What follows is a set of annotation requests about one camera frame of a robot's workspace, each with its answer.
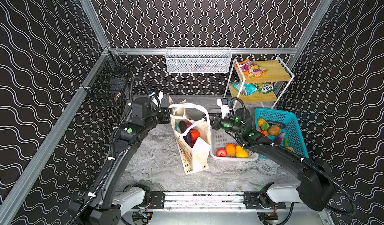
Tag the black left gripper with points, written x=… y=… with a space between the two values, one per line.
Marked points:
x=166 y=115

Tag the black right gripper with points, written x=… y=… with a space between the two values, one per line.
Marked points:
x=216 y=122

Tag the purple eggplant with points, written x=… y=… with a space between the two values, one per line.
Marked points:
x=187 y=137
x=279 y=139

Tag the red bell pepper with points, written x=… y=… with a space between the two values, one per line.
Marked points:
x=195 y=134

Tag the pink dragon fruit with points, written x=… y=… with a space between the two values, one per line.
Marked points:
x=188 y=123

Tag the cream canvas grocery bag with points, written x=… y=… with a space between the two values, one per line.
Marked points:
x=195 y=158

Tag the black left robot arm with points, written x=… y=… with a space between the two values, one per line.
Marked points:
x=97 y=207

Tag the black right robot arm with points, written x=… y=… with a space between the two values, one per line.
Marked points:
x=317 y=185

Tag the teal snack bag lower shelf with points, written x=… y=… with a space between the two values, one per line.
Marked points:
x=246 y=89

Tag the green white snack bag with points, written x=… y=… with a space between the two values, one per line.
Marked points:
x=265 y=87

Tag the orange snack bag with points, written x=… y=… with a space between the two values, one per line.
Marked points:
x=250 y=69

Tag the white plastic basket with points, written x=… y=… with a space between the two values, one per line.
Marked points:
x=224 y=146

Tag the orange crinkled fruit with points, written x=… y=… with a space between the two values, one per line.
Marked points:
x=231 y=149

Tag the red apple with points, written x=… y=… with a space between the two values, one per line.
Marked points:
x=221 y=153

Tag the yellow pear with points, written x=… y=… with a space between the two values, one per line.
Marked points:
x=241 y=153

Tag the yellow bell pepper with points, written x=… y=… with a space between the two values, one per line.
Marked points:
x=263 y=125

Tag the orange carrot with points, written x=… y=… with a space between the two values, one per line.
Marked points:
x=264 y=132

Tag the dark green cucumber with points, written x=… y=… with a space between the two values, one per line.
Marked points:
x=279 y=124

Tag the brown potato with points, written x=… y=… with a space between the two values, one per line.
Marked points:
x=274 y=130

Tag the white wooden two-tier shelf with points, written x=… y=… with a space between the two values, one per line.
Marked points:
x=277 y=73

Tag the teal plastic basket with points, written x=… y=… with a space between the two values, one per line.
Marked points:
x=292 y=130

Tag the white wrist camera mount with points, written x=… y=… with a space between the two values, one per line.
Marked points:
x=224 y=103

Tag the white wire wall basket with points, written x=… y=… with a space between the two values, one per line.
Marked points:
x=198 y=59

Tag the black wire wall basket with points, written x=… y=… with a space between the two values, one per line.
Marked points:
x=109 y=86

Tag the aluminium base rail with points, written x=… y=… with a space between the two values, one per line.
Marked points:
x=219 y=202

